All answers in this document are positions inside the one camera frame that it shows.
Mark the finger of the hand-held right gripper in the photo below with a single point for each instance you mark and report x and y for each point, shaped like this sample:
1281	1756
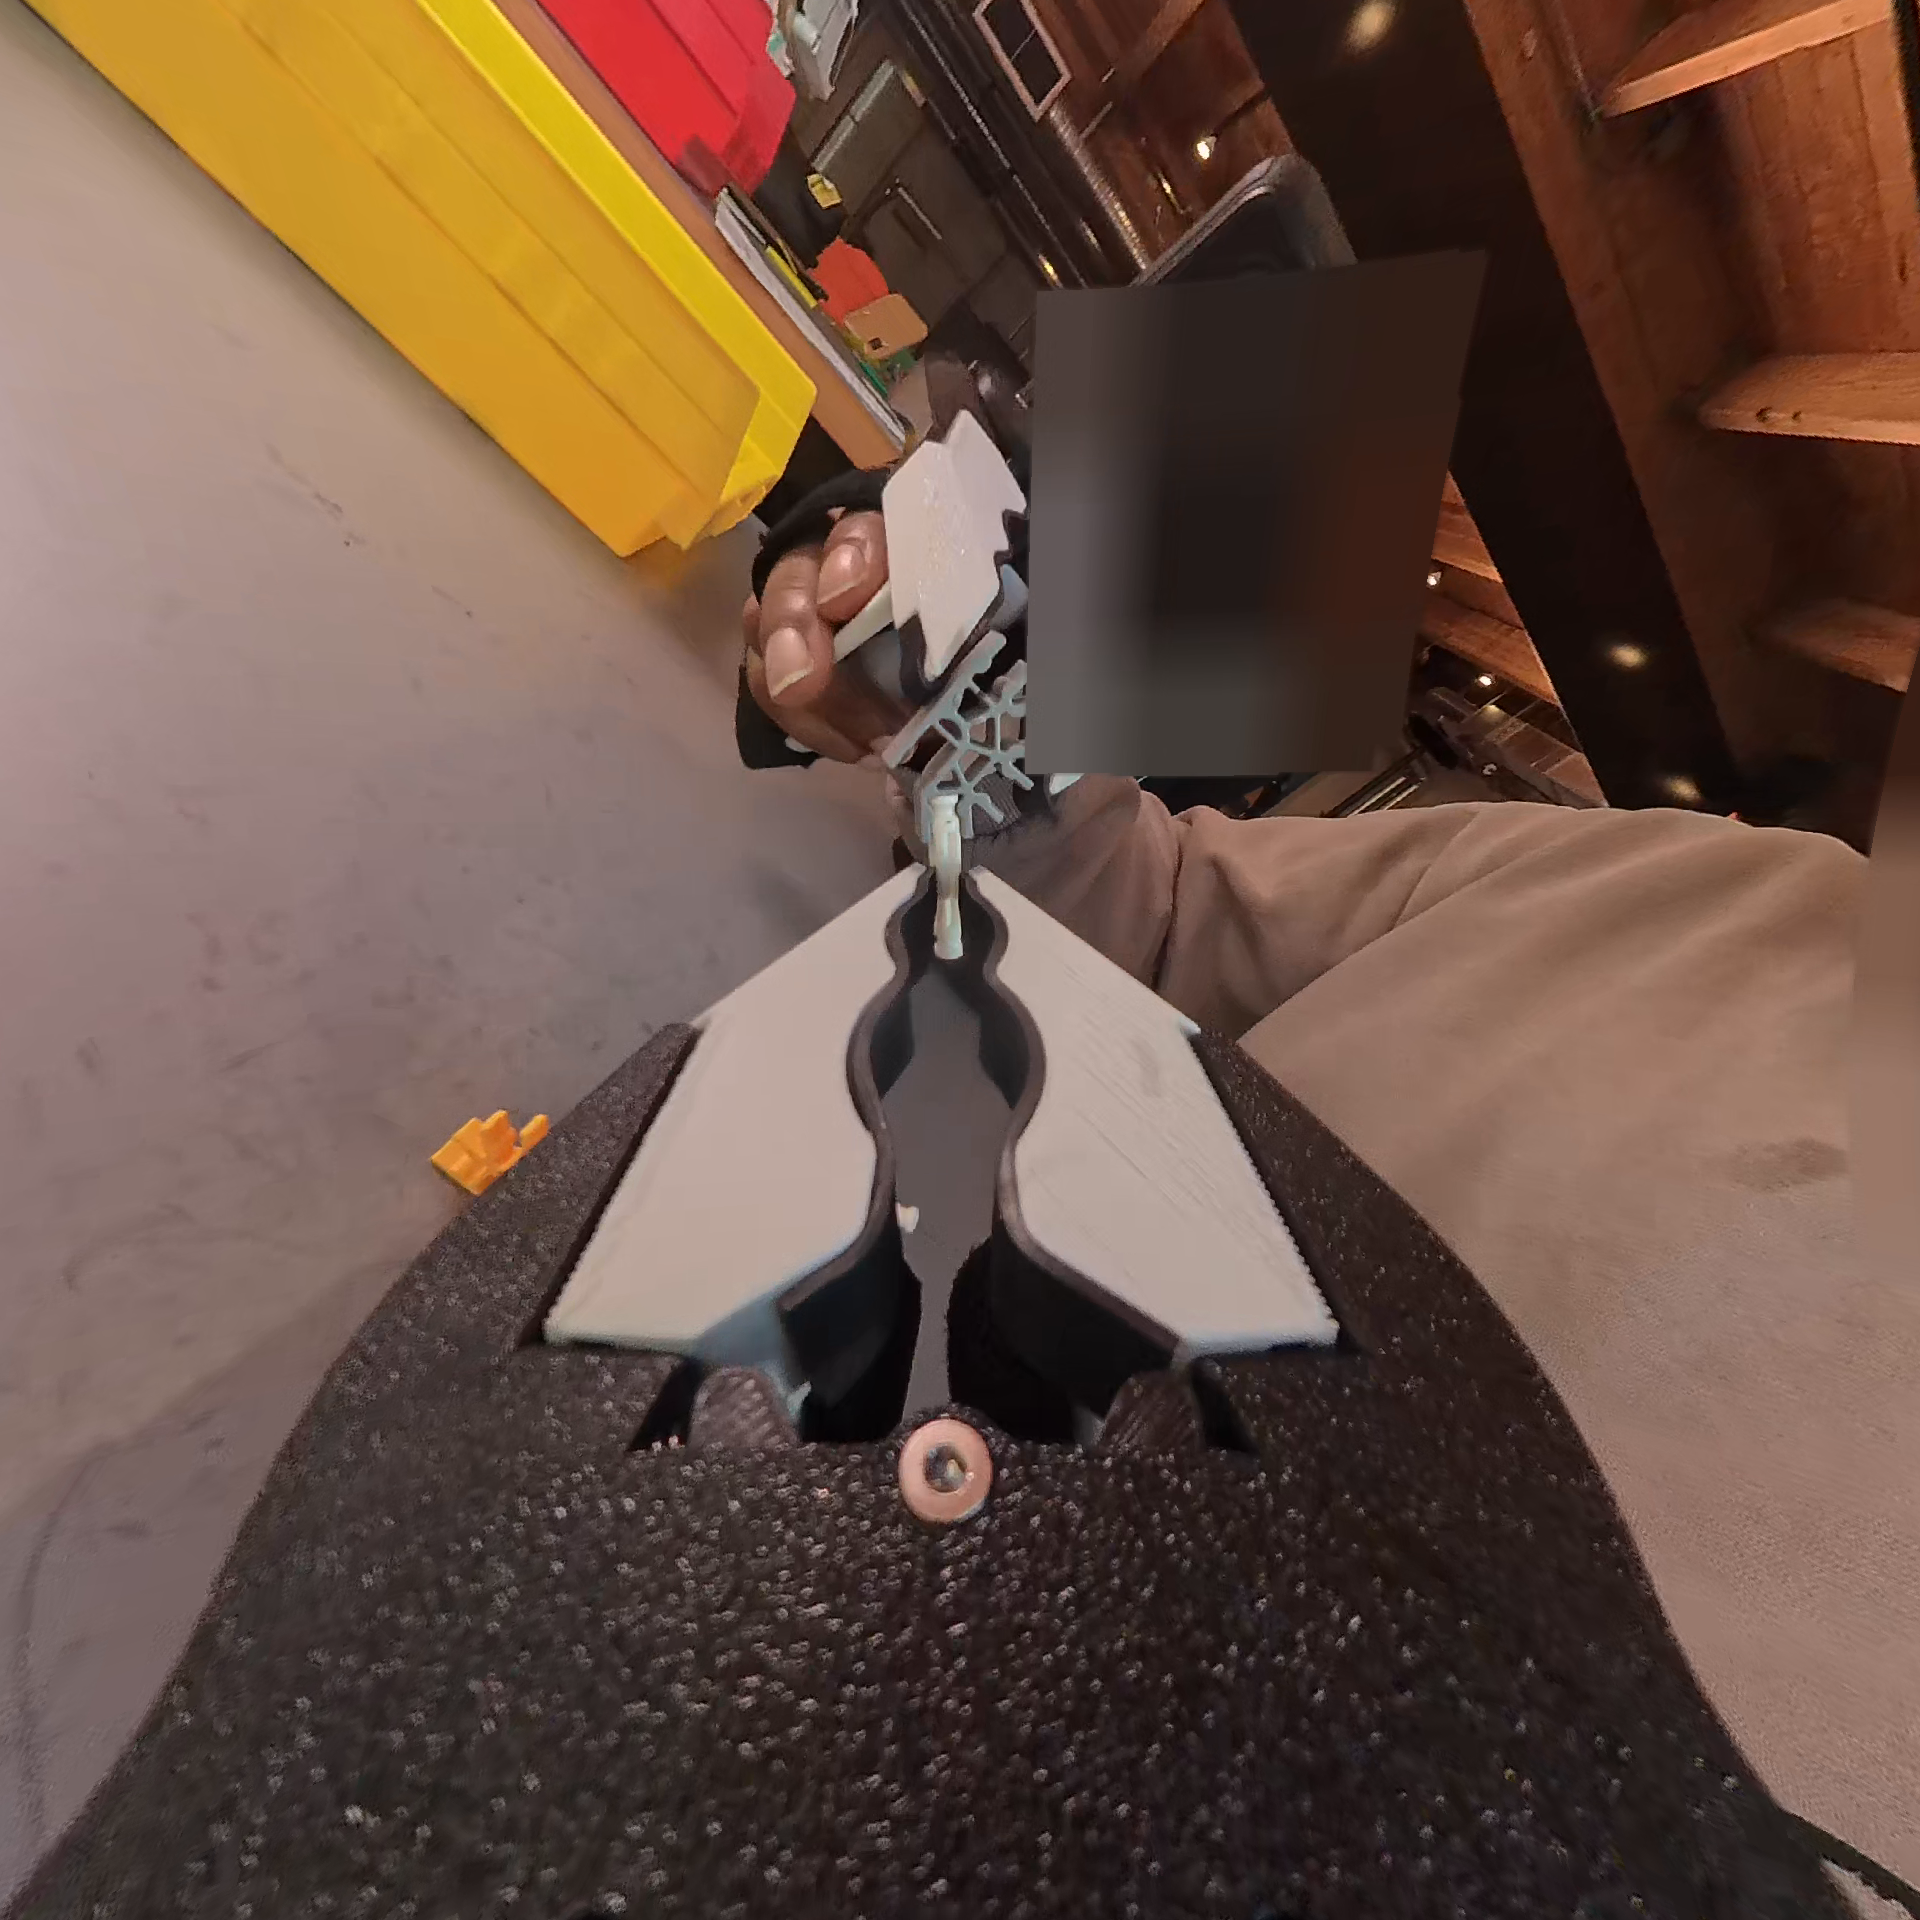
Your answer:
944	540

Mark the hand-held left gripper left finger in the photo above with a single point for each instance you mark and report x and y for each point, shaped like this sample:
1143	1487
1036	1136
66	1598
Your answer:
721	1184

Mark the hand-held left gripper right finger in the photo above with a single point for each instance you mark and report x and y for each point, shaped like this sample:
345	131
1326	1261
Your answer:
1154	1184

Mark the grey toy connector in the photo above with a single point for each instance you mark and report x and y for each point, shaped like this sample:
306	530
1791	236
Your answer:
960	750

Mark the yellow toy connector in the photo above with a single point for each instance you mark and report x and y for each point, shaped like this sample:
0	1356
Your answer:
480	1155

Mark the short white toy rod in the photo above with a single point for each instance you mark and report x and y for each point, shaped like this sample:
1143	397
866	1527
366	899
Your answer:
946	886

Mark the person's right forearm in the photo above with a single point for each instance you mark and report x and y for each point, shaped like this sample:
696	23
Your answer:
1425	902

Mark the person's right hand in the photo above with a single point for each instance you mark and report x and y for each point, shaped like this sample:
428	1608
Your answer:
797	661

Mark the orange plastic bin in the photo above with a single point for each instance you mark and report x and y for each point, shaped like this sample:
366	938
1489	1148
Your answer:
849	277

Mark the person's beige sweater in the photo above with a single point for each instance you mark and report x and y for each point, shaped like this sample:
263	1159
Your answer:
1576	1276

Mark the yellow plastic bin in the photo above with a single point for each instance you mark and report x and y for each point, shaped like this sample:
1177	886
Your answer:
452	271

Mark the red plastic bin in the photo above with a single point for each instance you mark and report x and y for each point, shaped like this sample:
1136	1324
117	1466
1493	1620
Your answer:
661	61

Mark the wooden shelf board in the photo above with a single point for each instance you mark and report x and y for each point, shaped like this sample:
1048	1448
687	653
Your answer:
1815	399
1725	53
1845	639

